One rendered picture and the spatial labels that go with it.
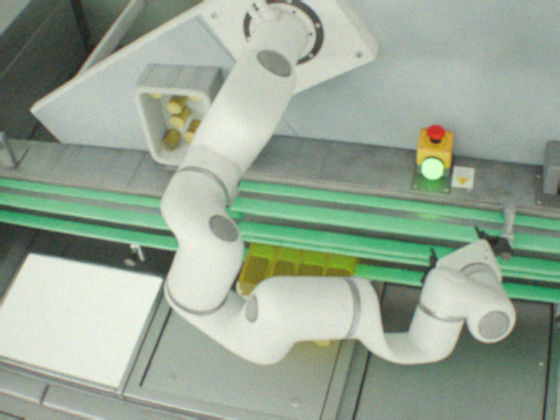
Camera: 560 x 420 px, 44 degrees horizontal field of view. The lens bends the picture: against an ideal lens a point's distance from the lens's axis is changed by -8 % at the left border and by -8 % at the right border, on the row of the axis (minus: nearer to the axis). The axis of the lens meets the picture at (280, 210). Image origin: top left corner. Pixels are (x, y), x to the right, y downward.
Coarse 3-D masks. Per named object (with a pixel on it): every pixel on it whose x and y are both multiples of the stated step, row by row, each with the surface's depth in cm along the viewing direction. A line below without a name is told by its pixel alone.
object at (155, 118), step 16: (144, 96) 156; (144, 112) 158; (160, 112) 165; (192, 112) 164; (144, 128) 161; (160, 128) 167; (176, 128) 169; (160, 144) 168; (160, 160) 168; (176, 160) 167
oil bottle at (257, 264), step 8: (256, 248) 160; (264, 248) 160; (272, 248) 160; (248, 256) 159; (256, 256) 159; (264, 256) 159; (272, 256) 159; (248, 264) 157; (256, 264) 157; (264, 264) 157; (240, 272) 157; (248, 272) 156; (256, 272) 156; (264, 272) 156; (240, 280) 155; (248, 280) 155; (256, 280) 154; (240, 288) 154; (248, 288) 153; (240, 296) 154; (248, 296) 153
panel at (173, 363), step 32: (64, 256) 184; (160, 288) 174; (160, 320) 168; (160, 352) 162; (192, 352) 162; (224, 352) 161; (288, 352) 159; (320, 352) 158; (352, 352) 157; (96, 384) 157; (128, 384) 157; (160, 384) 157; (192, 384) 156; (224, 384) 155; (256, 384) 155; (288, 384) 154; (320, 384) 153; (224, 416) 149; (256, 416) 149; (288, 416) 149; (320, 416) 148
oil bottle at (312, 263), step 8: (304, 256) 157; (312, 256) 157; (320, 256) 157; (328, 256) 158; (304, 264) 156; (312, 264) 156; (320, 264) 155; (296, 272) 155; (304, 272) 154; (312, 272) 154; (320, 272) 154
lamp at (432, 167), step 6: (432, 156) 147; (426, 162) 147; (432, 162) 146; (438, 162) 146; (426, 168) 147; (432, 168) 146; (438, 168) 146; (426, 174) 148; (432, 174) 147; (438, 174) 147
